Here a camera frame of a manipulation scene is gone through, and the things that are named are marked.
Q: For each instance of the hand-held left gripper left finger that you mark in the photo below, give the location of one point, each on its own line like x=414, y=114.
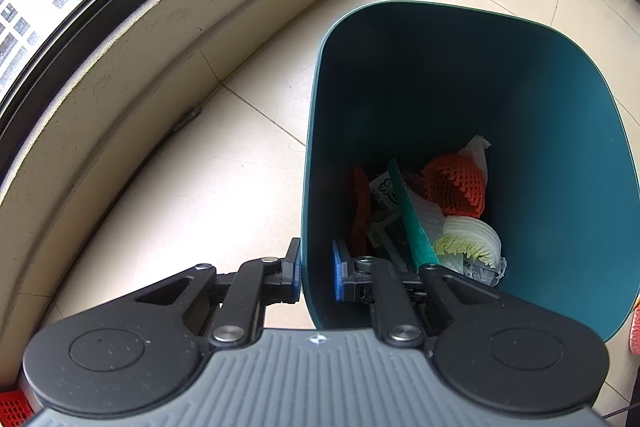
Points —
x=297, y=276

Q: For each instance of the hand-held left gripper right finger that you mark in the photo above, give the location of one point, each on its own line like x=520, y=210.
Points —
x=338, y=269

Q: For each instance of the red mesh net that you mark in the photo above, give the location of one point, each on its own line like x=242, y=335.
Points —
x=361, y=202

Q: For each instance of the green plastic sheet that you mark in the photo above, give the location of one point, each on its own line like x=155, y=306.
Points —
x=415, y=227

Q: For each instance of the clear bubble wrap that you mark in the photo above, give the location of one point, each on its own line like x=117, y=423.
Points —
x=430, y=217

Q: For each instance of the napa cabbage piece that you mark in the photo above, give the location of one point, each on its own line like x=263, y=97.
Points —
x=470, y=237

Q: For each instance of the orange foam fruit net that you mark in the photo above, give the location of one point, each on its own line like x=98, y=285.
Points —
x=455, y=182

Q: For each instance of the teal plastic trash bin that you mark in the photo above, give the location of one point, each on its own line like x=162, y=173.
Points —
x=550, y=107

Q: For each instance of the white green printed wrapper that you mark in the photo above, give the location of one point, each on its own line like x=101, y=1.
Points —
x=382, y=192

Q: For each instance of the crumpled grey plastic wrapper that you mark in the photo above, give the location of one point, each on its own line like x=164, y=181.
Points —
x=487, y=274

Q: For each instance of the crumpled white tissue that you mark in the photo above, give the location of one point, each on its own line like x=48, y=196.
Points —
x=475, y=149

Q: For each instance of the pink slipper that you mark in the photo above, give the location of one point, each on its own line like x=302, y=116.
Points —
x=635, y=327

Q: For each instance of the red plastic crate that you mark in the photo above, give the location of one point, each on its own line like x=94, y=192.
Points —
x=15, y=404

